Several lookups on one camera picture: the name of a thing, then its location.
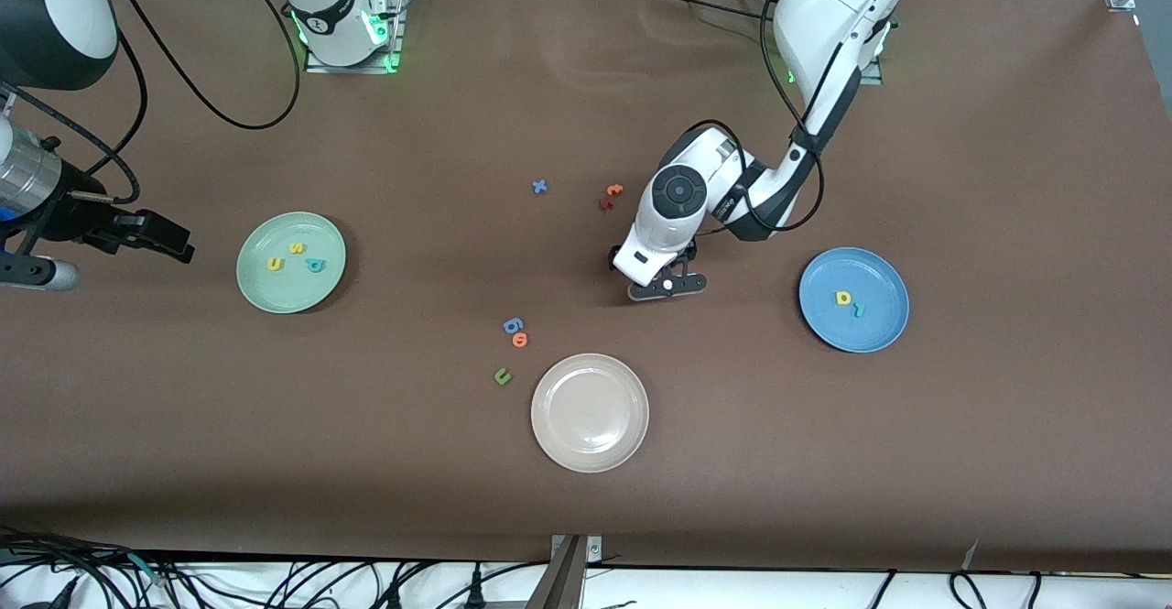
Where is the metal table bracket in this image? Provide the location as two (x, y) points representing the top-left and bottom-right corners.
(524, 534), (603, 609)

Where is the green floor cable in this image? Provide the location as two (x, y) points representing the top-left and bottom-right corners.
(128, 552), (175, 587)

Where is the blue plate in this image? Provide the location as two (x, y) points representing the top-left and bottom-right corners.
(798, 247), (911, 353)

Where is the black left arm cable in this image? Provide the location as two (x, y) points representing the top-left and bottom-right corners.
(696, 0), (825, 234)

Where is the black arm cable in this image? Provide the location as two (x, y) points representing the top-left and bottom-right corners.
(696, 0), (825, 234)
(105, 0), (303, 132)

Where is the black table cable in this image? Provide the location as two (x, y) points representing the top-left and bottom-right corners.
(641, 0), (788, 26)

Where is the light green plate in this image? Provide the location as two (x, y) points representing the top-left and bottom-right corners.
(236, 212), (349, 315)

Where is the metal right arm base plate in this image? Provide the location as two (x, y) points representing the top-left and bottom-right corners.
(305, 0), (406, 75)

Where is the beige plate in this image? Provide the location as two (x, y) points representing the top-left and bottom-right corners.
(531, 353), (650, 473)

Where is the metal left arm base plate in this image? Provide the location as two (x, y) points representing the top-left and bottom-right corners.
(786, 37), (884, 86)

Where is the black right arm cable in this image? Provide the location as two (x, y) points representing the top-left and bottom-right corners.
(105, 0), (303, 132)

